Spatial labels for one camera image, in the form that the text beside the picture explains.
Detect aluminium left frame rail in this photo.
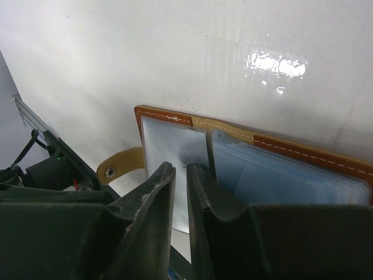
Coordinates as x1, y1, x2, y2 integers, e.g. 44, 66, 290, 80
12, 94, 58, 137

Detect brown leather card holder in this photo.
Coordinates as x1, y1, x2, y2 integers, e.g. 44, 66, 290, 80
97, 105, 372, 233

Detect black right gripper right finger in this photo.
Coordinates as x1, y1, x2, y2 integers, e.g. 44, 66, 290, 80
186, 164, 372, 279

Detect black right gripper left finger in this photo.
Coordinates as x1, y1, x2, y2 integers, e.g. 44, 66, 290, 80
1, 162, 175, 279

